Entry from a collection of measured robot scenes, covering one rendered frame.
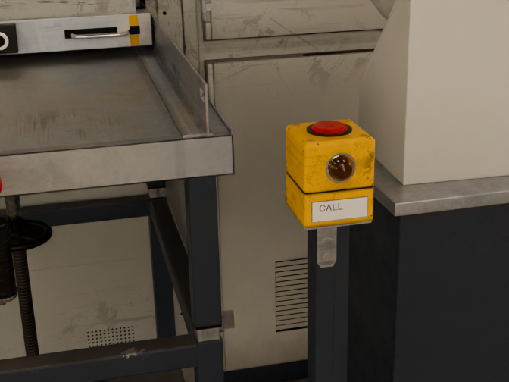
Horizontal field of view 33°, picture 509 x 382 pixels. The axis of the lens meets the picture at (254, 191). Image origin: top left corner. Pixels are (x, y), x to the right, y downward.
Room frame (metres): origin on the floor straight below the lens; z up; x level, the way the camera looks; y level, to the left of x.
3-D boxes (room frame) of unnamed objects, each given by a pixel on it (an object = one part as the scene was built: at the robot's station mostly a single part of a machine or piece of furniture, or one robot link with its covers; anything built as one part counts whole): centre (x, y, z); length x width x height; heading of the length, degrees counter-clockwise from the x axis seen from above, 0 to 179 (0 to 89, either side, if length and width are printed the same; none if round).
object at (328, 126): (0.90, -0.08, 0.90); 0.04 x 0.04 x 0.02
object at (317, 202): (0.90, -0.08, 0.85); 0.08 x 0.08 x 0.10; 13
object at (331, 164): (0.86, -0.09, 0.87); 0.03 x 0.01 x 0.03; 103
